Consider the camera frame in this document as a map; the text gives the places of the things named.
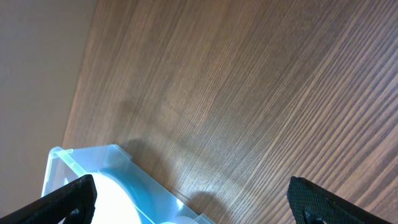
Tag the cream large bowl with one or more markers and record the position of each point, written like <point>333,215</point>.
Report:
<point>113,205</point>

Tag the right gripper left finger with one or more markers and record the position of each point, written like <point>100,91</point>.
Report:
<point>72,203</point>

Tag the clear plastic storage container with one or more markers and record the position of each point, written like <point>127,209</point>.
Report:
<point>154,203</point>

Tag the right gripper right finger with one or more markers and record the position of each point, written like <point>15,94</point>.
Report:
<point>311,203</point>

